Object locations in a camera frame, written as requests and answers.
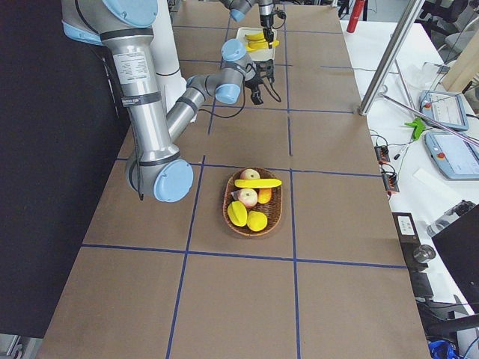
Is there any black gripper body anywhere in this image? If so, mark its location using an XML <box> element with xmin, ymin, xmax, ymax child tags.
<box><xmin>245</xmin><ymin>73</ymin><xmax>263</xmax><ymax>92</ymax></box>
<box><xmin>260</xmin><ymin>13</ymin><xmax>274</xmax><ymax>29</ymax></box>

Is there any greenish yellow banana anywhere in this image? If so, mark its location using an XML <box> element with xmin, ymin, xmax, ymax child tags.
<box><xmin>234</xmin><ymin>178</ymin><xmax>282</xmax><ymax>188</ymax></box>

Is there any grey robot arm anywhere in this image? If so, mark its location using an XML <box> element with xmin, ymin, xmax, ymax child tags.
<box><xmin>220</xmin><ymin>0</ymin><xmax>275</xmax><ymax>48</ymax></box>
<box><xmin>61</xmin><ymin>1</ymin><xmax>260</xmax><ymax>203</ymax></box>

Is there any brown wicker basket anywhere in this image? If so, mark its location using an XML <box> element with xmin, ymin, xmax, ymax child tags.
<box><xmin>222</xmin><ymin>168</ymin><xmax>283</xmax><ymax>237</ymax></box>

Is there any cream bear print tray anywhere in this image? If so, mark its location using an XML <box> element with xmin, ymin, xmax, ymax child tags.
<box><xmin>236</xmin><ymin>27</ymin><xmax>279</xmax><ymax>61</ymax></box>

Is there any pale apple with stem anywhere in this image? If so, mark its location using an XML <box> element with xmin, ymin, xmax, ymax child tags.
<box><xmin>239</xmin><ymin>168</ymin><xmax>260</xmax><ymax>180</ymax></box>

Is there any red fire extinguisher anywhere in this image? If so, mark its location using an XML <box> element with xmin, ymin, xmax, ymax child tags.
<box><xmin>347</xmin><ymin>0</ymin><xmax>366</xmax><ymax>34</ymax></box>

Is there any orange fruit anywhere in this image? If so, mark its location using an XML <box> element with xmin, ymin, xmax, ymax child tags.
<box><xmin>257</xmin><ymin>188</ymin><xmax>272</xmax><ymax>204</ymax></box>

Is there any pink white peach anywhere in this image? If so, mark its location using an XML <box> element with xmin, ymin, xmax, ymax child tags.
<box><xmin>237</xmin><ymin>188</ymin><xmax>257</xmax><ymax>209</ymax></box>

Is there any yellow starfruit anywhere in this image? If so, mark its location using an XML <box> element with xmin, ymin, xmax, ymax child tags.
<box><xmin>227</xmin><ymin>200</ymin><xmax>248</xmax><ymax>227</ymax></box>

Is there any green plastic tool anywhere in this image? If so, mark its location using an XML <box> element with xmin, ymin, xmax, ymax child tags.
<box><xmin>404</xmin><ymin>117</ymin><xmax>430</xmax><ymax>143</ymax></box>

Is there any teach pendant upper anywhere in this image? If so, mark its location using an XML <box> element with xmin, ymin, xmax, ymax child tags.
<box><xmin>419</xmin><ymin>90</ymin><xmax>469</xmax><ymax>131</ymax></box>

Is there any teach pendant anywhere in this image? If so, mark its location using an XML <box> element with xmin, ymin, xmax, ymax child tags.
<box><xmin>424</xmin><ymin>132</ymin><xmax>478</xmax><ymax>180</ymax></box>
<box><xmin>419</xmin><ymin>90</ymin><xmax>469</xmax><ymax>131</ymax></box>

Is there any teach pendant lower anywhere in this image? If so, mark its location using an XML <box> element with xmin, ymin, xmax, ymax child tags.
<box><xmin>424</xmin><ymin>132</ymin><xmax>478</xmax><ymax>180</ymax></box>

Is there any black device with label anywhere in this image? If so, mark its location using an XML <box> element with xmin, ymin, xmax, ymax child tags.
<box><xmin>392</xmin><ymin>212</ymin><xmax>428</xmax><ymax>272</ymax></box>

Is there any black camera cable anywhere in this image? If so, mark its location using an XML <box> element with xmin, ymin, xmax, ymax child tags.
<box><xmin>201</xmin><ymin>63</ymin><xmax>282</xmax><ymax>120</ymax></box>

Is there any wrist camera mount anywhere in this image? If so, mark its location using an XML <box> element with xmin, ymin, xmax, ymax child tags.
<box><xmin>270</xmin><ymin>8</ymin><xmax>287</xmax><ymax>30</ymax></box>
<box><xmin>255</xmin><ymin>59</ymin><xmax>275</xmax><ymax>85</ymax></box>

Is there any aluminium frame post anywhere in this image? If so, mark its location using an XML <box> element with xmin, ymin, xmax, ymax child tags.
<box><xmin>359</xmin><ymin>0</ymin><xmax>424</xmax><ymax>116</ymax></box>

